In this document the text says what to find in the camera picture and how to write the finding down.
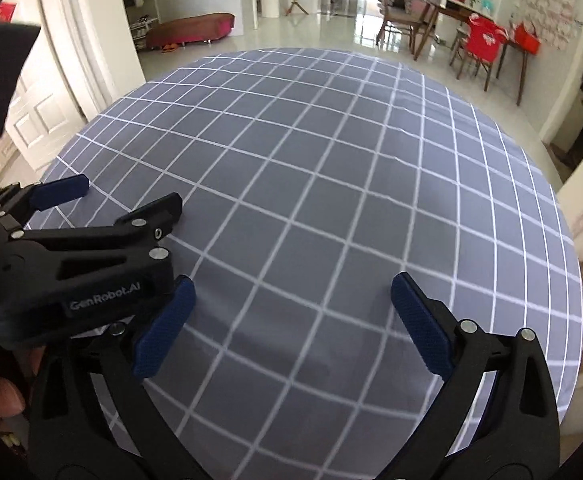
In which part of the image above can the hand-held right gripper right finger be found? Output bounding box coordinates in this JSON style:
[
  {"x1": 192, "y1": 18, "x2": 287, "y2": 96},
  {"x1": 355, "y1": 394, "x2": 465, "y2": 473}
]
[{"x1": 390, "y1": 272, "x2": 561, "y2": 480}]

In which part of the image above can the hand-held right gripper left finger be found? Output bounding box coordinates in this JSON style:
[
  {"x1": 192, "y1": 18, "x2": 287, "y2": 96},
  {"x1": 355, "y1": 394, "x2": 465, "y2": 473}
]
[{"x1": 28, "y1": 275, "x2": 212, "y2": 480}]

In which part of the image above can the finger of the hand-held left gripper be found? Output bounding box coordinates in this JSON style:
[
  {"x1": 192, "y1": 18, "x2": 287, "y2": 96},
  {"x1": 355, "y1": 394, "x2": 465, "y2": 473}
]
[
  {"x1": 0, "y1": 174, "x2": 91, "y2": 231},
  {"x1": 16, "y1": 191, "x2": 185, "y2": 261}
]

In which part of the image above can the white panelled door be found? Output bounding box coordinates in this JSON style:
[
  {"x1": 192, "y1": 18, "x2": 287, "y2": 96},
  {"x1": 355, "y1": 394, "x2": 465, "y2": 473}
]
[{"x1": 0, "y1": 60, "x2": 90, "y2": 186}]

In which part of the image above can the grey checked tablecloth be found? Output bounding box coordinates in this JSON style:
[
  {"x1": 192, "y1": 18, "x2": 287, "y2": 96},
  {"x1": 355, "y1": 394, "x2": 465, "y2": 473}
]
[{"x1": 24, "y1": 47, "x2": 583, "y2": 480}]

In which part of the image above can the white shoe rack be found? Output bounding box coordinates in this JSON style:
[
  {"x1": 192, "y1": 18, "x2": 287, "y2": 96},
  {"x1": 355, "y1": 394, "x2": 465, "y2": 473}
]
[{"x1": 116, "y1": 0, "x2": 161, "y2": 51}]

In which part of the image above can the maroon bench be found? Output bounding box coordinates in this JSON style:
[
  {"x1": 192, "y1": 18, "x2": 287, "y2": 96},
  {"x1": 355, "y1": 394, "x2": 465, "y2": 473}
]
[{"x1": 146, "y1": 12, "x2": 236, "y2": 52}]

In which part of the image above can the wooden chair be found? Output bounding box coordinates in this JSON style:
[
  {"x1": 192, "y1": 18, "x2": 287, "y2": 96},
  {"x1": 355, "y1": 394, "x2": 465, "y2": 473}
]
[
  {"x1": 375, "y1": 0, "x2": 439, "y2": 56},
  {"x1": 449, "y1": 15, "x2": 507, "y2": 92}
]

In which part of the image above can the red chair cover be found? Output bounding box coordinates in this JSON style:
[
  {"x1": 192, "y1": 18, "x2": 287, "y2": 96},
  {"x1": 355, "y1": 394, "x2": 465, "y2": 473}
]
[{"x1": 464, "y1": 15, "x2": 506, "y2": 63}]

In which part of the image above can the red bag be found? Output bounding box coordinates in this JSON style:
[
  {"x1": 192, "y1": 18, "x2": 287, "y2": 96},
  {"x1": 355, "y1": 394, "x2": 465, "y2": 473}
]
[{"x1": 514, "y1": 21, "x2": 542, "y2": 56}]

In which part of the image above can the dark wooden dining table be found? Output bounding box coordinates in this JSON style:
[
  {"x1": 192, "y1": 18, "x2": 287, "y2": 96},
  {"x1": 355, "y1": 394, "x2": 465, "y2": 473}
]
[{"x1": 414, "y1": 0, "x2": 535, "y2": 106}]

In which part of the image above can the wall of paper certificates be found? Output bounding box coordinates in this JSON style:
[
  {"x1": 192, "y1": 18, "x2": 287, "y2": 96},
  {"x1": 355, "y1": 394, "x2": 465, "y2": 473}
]
[{"x1": 519, "y1": 0, "x2": 583, "y2": 51}]

